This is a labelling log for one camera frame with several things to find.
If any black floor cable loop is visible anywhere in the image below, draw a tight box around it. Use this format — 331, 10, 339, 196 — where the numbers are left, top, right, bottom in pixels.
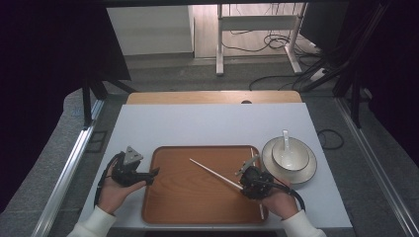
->
316, 128, 346, 151

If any aluminium rail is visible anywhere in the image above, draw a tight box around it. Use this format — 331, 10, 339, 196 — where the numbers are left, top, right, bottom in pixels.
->
334, 97, 419, 237
31, 98, 107, 237

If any long black floor cable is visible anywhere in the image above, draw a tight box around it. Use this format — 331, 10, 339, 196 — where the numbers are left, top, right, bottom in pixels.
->
247, 58, 327, 92

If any white table board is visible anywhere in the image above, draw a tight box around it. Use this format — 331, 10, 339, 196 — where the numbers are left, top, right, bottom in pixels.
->
78, 102, 354, 230

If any white desk frame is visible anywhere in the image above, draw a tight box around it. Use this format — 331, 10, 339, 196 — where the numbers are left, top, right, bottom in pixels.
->
215, 3, 308, 77

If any white panel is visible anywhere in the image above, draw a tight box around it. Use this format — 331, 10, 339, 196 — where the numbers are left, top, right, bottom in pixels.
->
106, 4, 196, 57

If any person's left hand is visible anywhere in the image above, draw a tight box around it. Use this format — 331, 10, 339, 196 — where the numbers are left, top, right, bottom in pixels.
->
97, 161, 147, 215

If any white power strip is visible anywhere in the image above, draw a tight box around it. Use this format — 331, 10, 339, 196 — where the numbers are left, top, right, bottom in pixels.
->
309, 67, 328, 82

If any white ceramic spoon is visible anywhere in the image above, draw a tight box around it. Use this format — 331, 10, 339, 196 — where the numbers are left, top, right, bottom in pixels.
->
281, 129, 299, 166

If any brown wooden tray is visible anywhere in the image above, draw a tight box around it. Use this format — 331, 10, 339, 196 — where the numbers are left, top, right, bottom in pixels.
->
141, 144, 270, 226

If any black curtain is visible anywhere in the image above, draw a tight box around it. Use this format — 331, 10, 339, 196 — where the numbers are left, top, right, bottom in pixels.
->
0, 0, 132, 213
329, 0, 419, 172

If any person's right hand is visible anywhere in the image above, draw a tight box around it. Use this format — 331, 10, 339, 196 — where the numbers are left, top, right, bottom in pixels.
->
261, 179, 299, 221

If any white chopstick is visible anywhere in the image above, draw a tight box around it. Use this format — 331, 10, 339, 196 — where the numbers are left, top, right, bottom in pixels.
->
189, 158, 245, 192

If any black floor cable bundle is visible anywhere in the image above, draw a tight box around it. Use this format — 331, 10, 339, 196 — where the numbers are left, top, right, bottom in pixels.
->
220, 29, 322, 57

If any wooden table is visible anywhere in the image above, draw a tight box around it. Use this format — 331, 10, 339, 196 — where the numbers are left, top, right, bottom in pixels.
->
126, 90, 303, 106

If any black metal stand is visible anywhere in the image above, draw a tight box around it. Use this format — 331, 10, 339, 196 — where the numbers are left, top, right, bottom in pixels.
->
300, 0, 393, 129
80, 77, 137, 128

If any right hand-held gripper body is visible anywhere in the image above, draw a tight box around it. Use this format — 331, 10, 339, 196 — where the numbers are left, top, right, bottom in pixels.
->
235, 155, 275, 200

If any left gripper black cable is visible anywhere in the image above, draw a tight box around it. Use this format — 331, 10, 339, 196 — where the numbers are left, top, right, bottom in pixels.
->
94, 151, 123, 207

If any black floor frame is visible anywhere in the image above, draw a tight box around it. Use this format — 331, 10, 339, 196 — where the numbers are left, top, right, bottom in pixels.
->
85, 129, 109, 154

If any white plate with dark rim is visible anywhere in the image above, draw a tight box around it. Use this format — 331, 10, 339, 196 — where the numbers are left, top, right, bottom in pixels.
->
261, 136, 318, 185

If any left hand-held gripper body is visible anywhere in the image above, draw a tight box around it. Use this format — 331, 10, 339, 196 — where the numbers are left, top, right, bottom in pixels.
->
111, 145, 146, 188

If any white bowl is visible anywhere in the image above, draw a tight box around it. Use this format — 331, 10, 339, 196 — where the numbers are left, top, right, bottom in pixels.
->
271, 136, 310, 172

